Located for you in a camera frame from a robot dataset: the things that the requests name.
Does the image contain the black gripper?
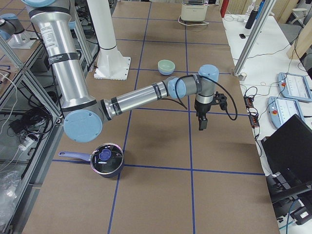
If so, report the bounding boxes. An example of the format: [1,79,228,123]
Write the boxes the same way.
[195,100,213,131]

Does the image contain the blue bowl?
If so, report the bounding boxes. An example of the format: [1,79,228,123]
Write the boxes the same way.
[158,69,174,76]

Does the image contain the green bowl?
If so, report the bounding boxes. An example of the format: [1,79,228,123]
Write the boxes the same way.
[157,59,176,71]

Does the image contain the small metal cylinder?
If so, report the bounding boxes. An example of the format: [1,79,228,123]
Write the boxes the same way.
[238,72,247,81]

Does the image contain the near blue teach pendant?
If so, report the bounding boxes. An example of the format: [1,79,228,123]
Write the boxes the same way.
[268,96,305,128]

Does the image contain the blue teach pendant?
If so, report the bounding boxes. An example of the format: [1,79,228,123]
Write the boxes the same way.
[268,96,305,128]
[277,72,312,102]

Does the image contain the black laptop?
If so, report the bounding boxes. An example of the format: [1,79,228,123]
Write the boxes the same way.
[261,114,312,182]

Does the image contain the far blue teach pendant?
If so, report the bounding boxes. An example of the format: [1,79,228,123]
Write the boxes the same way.
[277,72,312,102]

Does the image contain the dark blue saucepan with lid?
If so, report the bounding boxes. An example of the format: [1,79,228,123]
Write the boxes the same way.
[58,143,124,178]

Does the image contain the cream chrome toaster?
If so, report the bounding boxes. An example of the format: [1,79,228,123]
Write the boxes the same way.
[180,0,208,22]

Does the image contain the black water bottle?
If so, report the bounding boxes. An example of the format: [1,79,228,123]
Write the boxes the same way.
[245,6,259,29]

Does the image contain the clear plastic bag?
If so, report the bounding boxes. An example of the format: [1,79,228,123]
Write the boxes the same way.
[0,170,21,223]

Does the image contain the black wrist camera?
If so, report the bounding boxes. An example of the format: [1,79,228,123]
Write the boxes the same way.
[212,92,227,111]

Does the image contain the white toaster power cord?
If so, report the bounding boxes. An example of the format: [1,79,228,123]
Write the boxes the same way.
[177,15,210,26]

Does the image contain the white central pillar mount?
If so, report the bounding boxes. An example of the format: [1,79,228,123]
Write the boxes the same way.
[94,0,131,80]

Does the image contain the aluminium frame post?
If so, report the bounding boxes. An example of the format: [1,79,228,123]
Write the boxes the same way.
[233,0,276,77]

